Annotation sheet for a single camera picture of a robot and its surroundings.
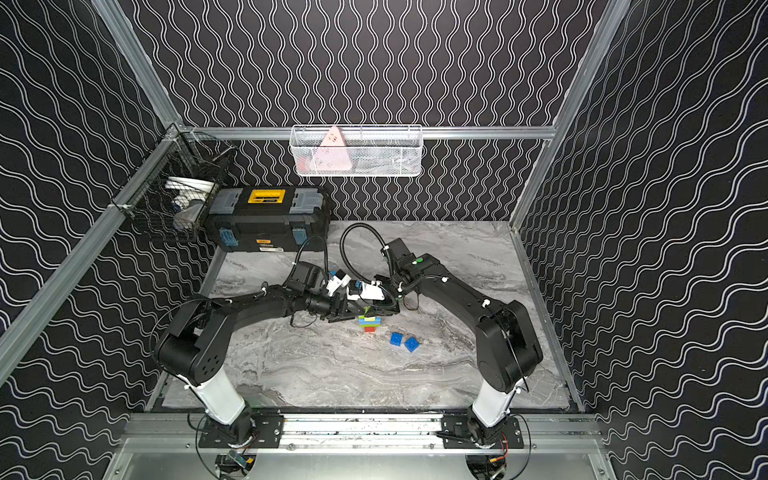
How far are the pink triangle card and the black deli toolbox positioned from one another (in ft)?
0.55

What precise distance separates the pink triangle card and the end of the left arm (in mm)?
384

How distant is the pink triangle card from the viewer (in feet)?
2.96

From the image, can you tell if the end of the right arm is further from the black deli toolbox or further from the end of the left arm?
the black deli toolbox

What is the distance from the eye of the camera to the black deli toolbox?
3.34 ft

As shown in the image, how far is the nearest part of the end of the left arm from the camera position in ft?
2.62
